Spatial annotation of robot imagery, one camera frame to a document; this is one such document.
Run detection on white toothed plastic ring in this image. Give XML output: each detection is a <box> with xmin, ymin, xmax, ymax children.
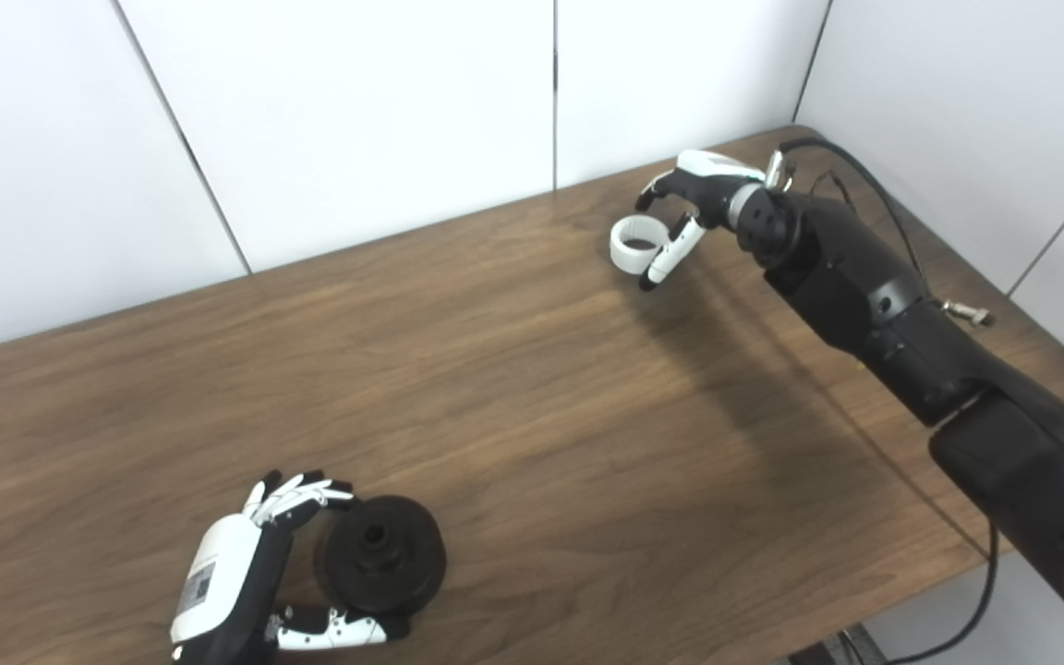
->
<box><xmin>610</xmin><ymin>214</ymin><xmax>671</xmax><ymax>275</ymax></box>

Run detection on silver cable plug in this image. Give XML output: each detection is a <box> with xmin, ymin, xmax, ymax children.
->
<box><xmin>943</xmin><ymin>298</ymin><xmax>995</xmax><ymax>327</ymax></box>

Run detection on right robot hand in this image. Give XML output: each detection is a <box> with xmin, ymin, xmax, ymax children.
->
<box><xmin>635</xmin><ymin>150</ymin><xmax>767</xmax><ymax>293</ymax></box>

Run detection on round black plastic part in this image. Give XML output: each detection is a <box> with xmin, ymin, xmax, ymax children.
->
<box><xmin>315</xmin><ymin>495</ymin><xmax>448</xmax><ymax>617</ymax></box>

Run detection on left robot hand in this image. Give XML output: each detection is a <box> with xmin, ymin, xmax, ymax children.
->
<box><xmin>169</xmin><ymin>469</ymin><xmax>408</xmax><ymax>665</ymax></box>

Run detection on thin black wires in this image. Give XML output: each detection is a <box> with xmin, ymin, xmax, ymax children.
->
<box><xmin>804</xmin><ymin>169</ymin><xmax>858</xmax><ymax>215</ymax></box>

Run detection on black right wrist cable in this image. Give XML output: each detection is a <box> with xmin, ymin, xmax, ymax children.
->
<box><xmin>766</xmin><ymin>137</ymin><xmax>999</xmax><ymax>665</ymax></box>

